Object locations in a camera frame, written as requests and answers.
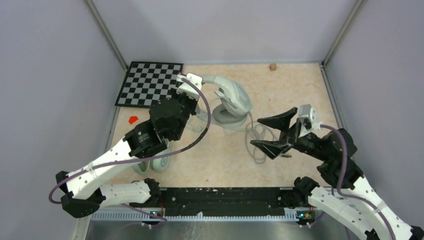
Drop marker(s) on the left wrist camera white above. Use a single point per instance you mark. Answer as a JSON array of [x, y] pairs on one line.
[[190, 84]]

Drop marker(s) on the black white checkerboard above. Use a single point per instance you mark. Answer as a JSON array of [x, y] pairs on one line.
[[146, 83]]

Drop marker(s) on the small wooden cube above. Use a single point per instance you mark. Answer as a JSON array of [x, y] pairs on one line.
[[273, 67]]

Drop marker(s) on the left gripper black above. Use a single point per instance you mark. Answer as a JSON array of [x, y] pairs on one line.
[[182, 95]]

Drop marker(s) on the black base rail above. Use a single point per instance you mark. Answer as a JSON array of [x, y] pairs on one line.
[[231, 201]]

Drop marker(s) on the small red block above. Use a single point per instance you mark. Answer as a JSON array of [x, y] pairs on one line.
[[133, 119]]

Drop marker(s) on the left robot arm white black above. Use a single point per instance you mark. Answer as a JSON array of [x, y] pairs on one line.
[[87, 190]]

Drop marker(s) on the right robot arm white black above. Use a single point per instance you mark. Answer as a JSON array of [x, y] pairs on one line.
[[357, 205]]

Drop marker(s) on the mint green headphones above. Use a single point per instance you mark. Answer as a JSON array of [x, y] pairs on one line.
[[157, 165]]

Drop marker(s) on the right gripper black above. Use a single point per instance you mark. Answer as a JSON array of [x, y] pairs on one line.
[[281, 122]]

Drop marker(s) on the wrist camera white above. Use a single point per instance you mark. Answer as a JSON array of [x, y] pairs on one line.
[[190, 84], [307, 115]]

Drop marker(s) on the white gaming headphones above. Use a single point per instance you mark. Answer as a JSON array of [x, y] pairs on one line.
[[235, 105]]

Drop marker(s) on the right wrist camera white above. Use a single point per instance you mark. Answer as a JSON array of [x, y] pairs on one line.
[[307, 115]]

